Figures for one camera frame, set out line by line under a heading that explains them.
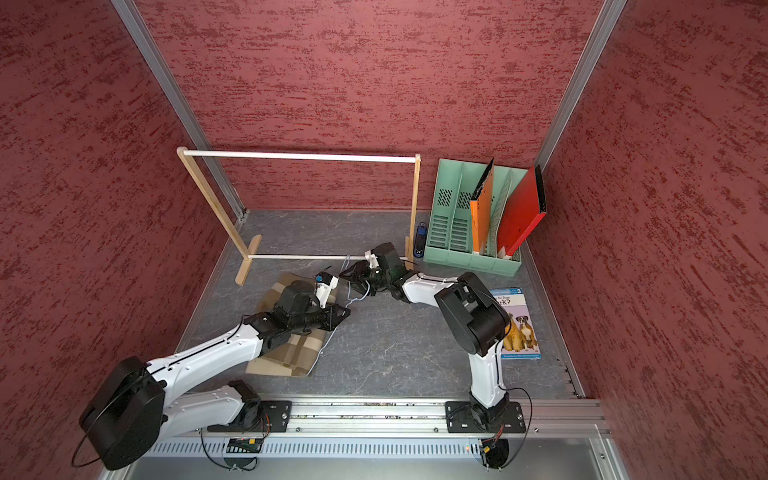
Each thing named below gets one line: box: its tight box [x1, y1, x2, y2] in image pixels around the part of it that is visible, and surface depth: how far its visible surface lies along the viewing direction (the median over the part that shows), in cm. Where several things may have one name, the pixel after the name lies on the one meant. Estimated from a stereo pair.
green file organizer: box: [423, 158, 529, 277], surface depth 105 cm
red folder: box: [498, 165, 547, 256], surface depth 99 cm
